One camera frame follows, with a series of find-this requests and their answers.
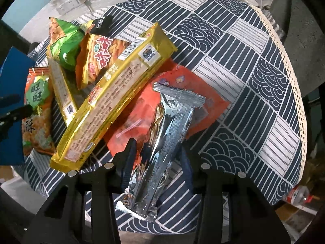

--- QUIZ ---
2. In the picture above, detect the red drink bottle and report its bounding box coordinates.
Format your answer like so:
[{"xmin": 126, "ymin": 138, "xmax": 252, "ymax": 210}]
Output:
[{"xmin": 287, "ymin": 185, "xmax": 312, "ymax": 205}]

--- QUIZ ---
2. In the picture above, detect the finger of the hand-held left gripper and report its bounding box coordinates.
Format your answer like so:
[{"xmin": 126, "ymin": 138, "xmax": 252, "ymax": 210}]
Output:
[
  {"xmin": 0, "ymin": 95, "xmax": 22, "ymax": 107},
  {"xmin": 0, "ymin": 105, "xmax": 35, "ymax": 133}
]

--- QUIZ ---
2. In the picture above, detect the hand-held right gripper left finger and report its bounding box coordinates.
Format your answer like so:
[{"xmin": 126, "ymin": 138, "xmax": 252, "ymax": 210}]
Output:
[{"xmin": 29, "ymin": 138, "xmax": 139, "ymax": 244}]

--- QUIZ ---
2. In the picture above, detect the navy white patterned tablecloth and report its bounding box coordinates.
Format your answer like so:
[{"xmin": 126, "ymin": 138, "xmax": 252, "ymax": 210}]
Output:
[{"xmin": 22, "ymin": 0, "xmax": 308, "ymax": 234}]

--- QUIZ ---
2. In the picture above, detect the blue cardboard box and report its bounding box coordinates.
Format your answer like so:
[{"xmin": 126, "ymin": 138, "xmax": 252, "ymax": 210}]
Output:
[{"xmin": 0, "ymin": 46, "xmax": 36, "ymax": 166}]

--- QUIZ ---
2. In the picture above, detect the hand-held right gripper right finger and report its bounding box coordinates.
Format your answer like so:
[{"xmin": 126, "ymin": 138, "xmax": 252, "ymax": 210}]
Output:
[{"xmin": 179, "ymin": 145, "xmax": 292, "ymax": 244}]

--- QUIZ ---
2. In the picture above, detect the long gold biscuit packet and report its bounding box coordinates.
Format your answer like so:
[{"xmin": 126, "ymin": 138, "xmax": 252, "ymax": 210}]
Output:
[
  {"xmin": 47, "ymin": 56, "xmax": 78, "ymax": 127},
  {"xmin": 50, "ymin": 22, "xmax": 178, "ymax": 171}
]

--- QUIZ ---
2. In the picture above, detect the red snack packet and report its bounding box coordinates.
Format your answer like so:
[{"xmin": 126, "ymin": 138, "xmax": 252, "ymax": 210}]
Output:
[{"xmin": 103, "ymin": 65, "xmax": 231, "ymax": 168}]

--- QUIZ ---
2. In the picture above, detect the green snack bag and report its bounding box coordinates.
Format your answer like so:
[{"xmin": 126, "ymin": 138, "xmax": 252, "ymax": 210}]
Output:
[{"xmin": 48, "ymin": 17, "xmax": 85, "ymax": 72}]

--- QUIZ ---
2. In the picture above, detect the grey plug cable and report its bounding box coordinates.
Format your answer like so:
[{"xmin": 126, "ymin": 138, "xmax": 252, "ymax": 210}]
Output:
[{"xmin": 81, "ymin": 0, "xmax": 95, "ymax": 13}]

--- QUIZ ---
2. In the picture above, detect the orange green rice cracker packet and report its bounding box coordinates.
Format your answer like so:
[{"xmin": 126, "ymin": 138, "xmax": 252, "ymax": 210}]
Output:
[{"xmin": 22, "ymin": 66, "xmax": 56, "ymax": 157}]

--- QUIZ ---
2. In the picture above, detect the orange snack bag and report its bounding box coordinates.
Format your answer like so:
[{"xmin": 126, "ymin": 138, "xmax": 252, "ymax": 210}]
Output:
[{"xmin": 75, "ymin": 32, "xmax": 132, "ymax": 90}]

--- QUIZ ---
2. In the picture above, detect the silver foil snack packet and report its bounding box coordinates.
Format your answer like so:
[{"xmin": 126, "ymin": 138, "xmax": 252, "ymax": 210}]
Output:
[{"xmin": 119, "ymin": 83, "xmax": 206, "ymax": 221}]

